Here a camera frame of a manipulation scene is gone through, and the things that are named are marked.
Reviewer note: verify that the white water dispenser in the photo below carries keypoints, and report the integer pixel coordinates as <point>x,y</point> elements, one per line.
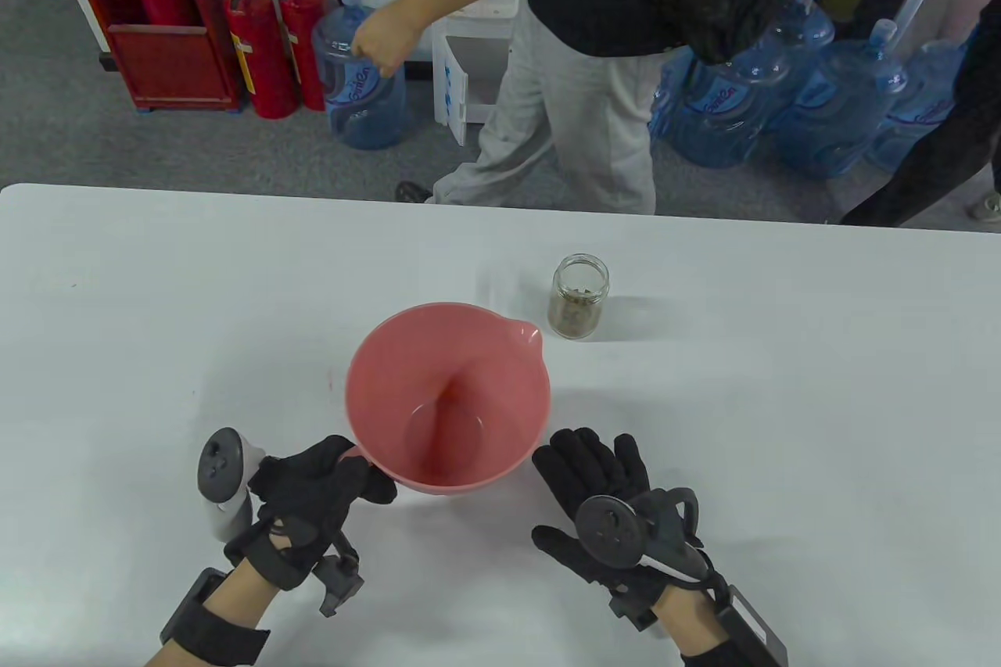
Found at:
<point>457,104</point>

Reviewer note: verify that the person's left forearm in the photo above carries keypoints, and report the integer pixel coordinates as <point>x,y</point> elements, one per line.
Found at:
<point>238,597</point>

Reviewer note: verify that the cluster of blue jugs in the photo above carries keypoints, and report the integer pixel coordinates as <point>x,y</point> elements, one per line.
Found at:
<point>719,120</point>

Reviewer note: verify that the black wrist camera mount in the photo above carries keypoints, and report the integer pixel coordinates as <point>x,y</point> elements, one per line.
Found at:
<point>635,611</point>
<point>340,585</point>

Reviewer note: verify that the red fire extinguisher cabinet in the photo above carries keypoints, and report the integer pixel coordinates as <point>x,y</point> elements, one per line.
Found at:
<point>168,65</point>

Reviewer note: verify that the clear glass storage jar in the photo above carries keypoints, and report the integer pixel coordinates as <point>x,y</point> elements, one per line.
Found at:
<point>579,280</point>

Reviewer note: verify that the grey handheld controller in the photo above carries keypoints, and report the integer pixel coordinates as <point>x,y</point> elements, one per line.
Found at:
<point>614,530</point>
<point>223,464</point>

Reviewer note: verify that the black rectangular sensor box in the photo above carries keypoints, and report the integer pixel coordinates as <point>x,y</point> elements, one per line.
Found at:
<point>188,604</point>
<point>751,624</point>

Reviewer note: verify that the pink plastic salad bowl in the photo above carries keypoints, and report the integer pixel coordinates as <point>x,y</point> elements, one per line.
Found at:
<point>438,354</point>

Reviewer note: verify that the person's left hand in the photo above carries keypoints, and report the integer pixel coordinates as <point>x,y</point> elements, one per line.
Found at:
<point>305,487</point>

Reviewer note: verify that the person's right hand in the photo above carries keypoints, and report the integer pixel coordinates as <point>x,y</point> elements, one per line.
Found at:
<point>594,464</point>

